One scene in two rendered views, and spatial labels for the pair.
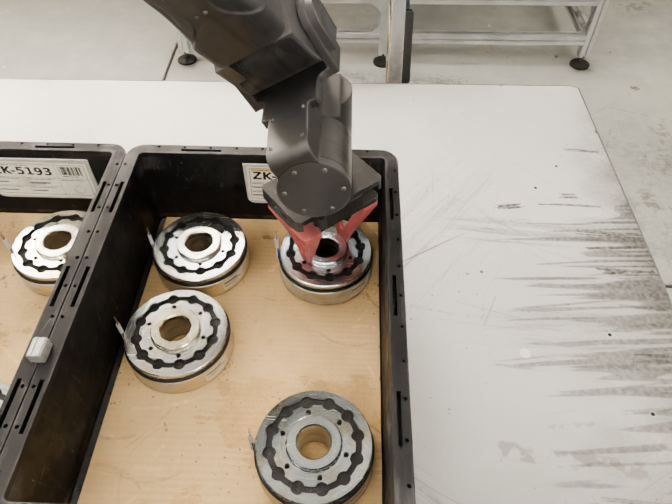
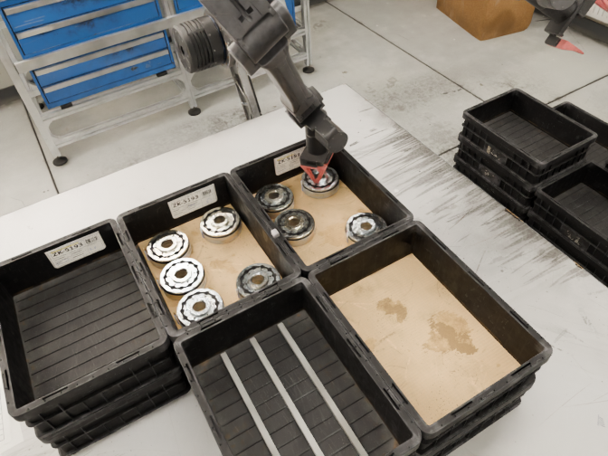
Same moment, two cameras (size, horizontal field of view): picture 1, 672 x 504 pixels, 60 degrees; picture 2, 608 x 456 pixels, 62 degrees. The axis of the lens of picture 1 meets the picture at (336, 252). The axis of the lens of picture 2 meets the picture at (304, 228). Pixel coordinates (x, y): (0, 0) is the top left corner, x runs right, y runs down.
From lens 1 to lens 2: 0.84 m
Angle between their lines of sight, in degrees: 19
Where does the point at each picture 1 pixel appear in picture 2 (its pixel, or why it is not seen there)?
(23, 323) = (229, 253)
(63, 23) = not seen: outside the picture
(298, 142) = (332, 128)
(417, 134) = (294, 131)
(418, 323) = not seen: hidden behind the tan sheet
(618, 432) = (441, 198)
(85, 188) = (211, 198)
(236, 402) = (328, 235)
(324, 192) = (340, 141)
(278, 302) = (314, 203)
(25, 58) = not seen: outside the picture
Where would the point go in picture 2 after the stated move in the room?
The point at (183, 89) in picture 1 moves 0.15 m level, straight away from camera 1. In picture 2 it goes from (164, 158) to (137, 142)
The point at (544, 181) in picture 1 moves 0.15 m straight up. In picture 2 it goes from (360, 128) to (361, 90)
